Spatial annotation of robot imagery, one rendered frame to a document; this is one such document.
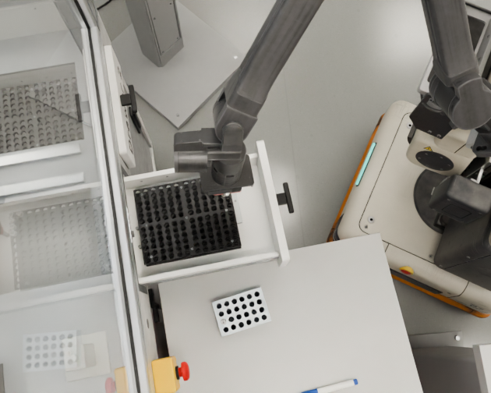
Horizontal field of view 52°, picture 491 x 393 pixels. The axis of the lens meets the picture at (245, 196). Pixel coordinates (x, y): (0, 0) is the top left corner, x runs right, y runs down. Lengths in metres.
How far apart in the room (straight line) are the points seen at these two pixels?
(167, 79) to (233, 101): 1.48
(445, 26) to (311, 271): 0.69
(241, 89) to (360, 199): 1.13
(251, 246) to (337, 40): 1.43
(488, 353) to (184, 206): 0.82
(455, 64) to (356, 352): 0.72
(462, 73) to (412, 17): 1.71
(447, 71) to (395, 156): 1.08
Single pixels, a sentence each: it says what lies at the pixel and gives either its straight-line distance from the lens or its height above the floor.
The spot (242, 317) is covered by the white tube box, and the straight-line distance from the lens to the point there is 1.24.
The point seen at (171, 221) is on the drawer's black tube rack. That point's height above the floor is 0.90.
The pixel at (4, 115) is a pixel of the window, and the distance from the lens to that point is 0.62.
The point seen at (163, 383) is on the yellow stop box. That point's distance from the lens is 1.14.
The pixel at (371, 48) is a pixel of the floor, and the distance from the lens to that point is 2.47.
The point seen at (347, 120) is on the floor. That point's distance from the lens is 2.28.
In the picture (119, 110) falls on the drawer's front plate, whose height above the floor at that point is 0.93.
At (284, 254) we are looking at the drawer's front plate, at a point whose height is 0.93.
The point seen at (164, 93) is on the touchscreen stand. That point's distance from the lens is 2.25.
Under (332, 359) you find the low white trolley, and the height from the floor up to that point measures 0.76.
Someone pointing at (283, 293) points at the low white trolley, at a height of 0.76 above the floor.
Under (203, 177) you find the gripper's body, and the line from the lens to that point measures 0.98.
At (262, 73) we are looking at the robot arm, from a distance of 0.81.
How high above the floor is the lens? 2.04
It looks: 75 degrees down
